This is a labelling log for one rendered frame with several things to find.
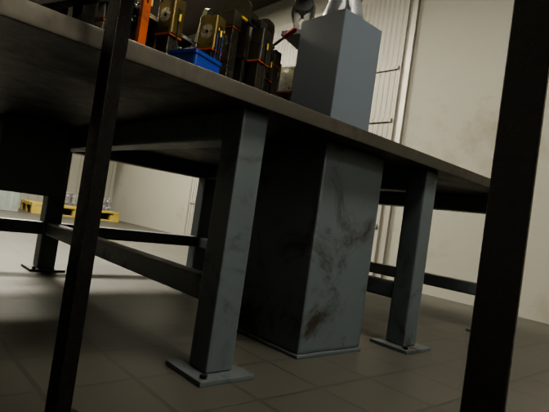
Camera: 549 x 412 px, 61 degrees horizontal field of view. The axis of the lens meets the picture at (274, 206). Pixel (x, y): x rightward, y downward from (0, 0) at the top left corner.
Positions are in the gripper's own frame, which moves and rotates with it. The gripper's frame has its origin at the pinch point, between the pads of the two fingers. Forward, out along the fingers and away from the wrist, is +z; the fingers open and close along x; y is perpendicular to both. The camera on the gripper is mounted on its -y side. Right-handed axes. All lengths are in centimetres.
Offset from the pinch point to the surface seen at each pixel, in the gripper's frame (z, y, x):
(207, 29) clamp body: 16.8, -37.8, 23.2
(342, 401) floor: 119, -71, -42
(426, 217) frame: 70, -5, -59
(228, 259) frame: 90, -77, -10
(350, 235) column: 80, -32, -35
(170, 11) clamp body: 18, -54, 29
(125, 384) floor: 118, -92, 4
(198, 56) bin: 41, -79, 4
